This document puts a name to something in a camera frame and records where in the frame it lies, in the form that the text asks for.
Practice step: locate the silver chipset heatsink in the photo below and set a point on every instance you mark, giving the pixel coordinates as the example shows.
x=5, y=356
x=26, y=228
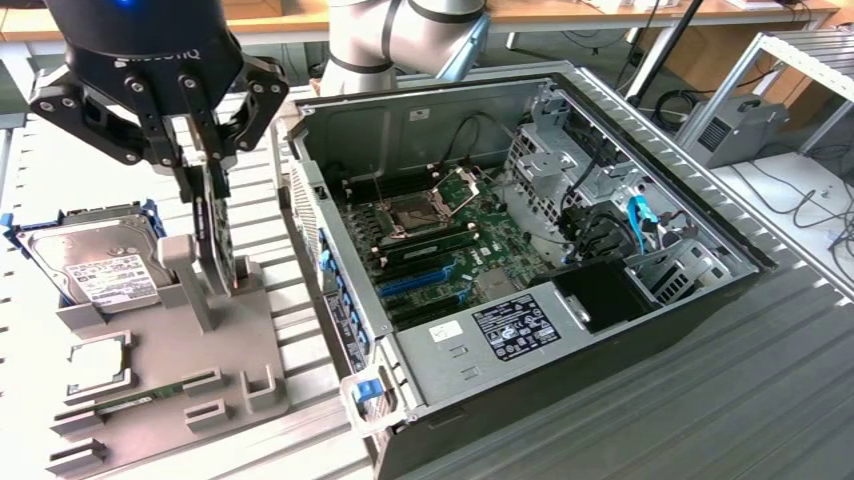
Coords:
x=497, y=282

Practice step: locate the open black PC case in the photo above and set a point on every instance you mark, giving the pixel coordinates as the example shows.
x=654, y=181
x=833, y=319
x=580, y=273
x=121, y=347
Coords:
x=601, y=380

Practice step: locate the green RAM stick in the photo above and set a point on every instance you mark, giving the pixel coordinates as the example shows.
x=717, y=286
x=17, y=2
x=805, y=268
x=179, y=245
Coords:
x=134, y=398

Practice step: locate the silver disk bay bracket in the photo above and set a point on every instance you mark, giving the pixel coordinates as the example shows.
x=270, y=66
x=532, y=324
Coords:
x=668, y=285

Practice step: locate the black RAM stick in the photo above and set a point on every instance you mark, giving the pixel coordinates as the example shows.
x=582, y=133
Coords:
x=428, y=252

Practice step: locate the blue card retention latch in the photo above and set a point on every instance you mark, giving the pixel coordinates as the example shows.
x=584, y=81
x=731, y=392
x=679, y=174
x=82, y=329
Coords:
x=325, y=260

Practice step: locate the green motherboard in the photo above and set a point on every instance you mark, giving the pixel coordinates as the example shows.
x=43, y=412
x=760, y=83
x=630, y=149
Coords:
x=494, y=235

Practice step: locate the metal socket cover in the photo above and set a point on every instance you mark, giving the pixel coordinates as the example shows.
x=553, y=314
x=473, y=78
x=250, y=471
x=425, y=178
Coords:
x=460, y=173

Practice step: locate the grey controller box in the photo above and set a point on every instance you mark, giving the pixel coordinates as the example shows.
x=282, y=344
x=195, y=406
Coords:
x=741, y=135

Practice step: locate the grey plastic parts rack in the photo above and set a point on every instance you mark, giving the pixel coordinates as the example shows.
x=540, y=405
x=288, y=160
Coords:
x=154, y=440

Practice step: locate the silver hard disk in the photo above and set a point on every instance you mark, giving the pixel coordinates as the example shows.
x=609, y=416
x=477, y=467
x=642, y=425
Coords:
x=101, y=270

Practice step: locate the silver CPU chip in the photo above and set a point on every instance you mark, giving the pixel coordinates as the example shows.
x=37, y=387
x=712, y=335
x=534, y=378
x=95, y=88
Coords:
x=97, y=362

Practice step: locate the CPU socket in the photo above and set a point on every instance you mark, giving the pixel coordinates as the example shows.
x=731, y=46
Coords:
x=410, y=217

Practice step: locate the silver disk bay cage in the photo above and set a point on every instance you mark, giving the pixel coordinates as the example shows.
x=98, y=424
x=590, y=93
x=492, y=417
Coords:
x=544, y=165

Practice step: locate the hard drive in blue caddy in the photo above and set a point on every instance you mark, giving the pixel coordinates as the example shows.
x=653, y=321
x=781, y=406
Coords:
x=41, y=217

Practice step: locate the blue expansion slot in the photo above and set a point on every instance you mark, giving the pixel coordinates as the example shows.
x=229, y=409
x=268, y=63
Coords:
x=410, y=281

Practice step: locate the graphics card with metal bracket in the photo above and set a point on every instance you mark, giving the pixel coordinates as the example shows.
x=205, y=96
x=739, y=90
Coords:
x=217, y=240

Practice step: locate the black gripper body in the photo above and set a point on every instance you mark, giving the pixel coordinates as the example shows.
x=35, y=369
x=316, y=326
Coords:
x=147, y=35

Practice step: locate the black stand pole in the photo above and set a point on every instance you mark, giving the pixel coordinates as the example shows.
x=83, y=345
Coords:
x=668, y=47

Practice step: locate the aluminium slat frame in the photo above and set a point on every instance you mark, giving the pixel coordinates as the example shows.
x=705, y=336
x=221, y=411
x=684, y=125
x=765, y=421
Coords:
x=821, y=55

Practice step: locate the silver power supply unit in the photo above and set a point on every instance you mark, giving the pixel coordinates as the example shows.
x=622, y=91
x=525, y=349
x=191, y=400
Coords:
x=434, y=360

